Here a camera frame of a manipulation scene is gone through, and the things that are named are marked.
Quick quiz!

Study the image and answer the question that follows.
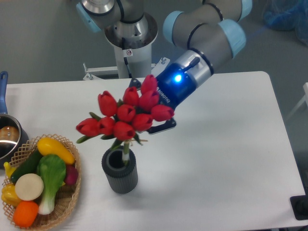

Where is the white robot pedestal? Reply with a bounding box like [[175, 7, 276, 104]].
[[114, 45, 152, 78]]

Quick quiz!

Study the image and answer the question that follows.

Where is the yellow banana tip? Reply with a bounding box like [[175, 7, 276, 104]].
[[3, 162, 16, 178]]

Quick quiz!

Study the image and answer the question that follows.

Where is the blue handled saucepan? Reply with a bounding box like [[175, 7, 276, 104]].
[[0, 71, 28, 169]]

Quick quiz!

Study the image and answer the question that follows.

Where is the yellow bell pepper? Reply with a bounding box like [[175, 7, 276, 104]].
[[1, 183, 22, 207]]

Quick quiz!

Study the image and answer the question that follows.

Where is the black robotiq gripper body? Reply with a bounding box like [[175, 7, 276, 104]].
[[156, 61, 199, 109]]

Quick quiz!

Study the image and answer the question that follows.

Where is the red radish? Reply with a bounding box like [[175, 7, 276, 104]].
[[64, 165, 78, 185]]

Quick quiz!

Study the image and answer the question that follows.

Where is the blue plastic bag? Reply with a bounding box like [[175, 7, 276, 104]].
[[262, 0, 308, 45]]

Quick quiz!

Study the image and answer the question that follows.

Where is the yellow squash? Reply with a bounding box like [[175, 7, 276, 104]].
[[37, 137, 75, 165]]

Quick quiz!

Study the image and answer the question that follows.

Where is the red tulip bouquet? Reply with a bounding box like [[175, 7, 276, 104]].
[[76, 75, 174, 166]]

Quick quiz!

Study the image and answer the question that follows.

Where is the orange fruit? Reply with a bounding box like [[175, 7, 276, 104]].
[[13, 201, 39, 228]]

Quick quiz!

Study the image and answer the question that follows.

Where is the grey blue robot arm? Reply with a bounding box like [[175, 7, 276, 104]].
[[76, 0, 252, 108]]

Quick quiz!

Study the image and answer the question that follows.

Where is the white metal base frame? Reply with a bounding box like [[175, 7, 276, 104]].
[[82, 57, 170, 80]]

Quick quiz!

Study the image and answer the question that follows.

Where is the woven wicker basket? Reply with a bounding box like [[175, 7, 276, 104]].
[[2, 134, 81, 231]]

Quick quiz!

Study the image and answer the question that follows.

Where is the black cable on pedestal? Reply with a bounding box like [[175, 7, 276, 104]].
[[121, 37, 133, 79]]

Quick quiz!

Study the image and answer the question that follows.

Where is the dark green cucumber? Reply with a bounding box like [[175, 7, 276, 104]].
[[10, 149, 43, 184]]

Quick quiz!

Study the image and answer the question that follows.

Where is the dark grey ribbed vase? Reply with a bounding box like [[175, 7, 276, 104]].
[[102, 146, 138, 194]]

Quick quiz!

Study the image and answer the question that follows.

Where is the black device at table edge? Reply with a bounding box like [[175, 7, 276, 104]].
[[290, 195, 308, 220]]

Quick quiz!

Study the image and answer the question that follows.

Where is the white round radish slice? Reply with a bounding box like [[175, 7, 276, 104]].
[[15, 173, 44, 201]]

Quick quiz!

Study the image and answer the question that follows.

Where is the white furniture frame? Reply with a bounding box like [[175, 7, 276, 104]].
[[288, 82, 308, 117]]

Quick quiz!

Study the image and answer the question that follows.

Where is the green bok choy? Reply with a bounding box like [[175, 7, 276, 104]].
[[37, 154, 66, 215]]

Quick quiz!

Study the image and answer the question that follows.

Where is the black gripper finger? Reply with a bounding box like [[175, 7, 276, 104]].
[[128, 78, 141, 91], [147, 118, 177, 135]]

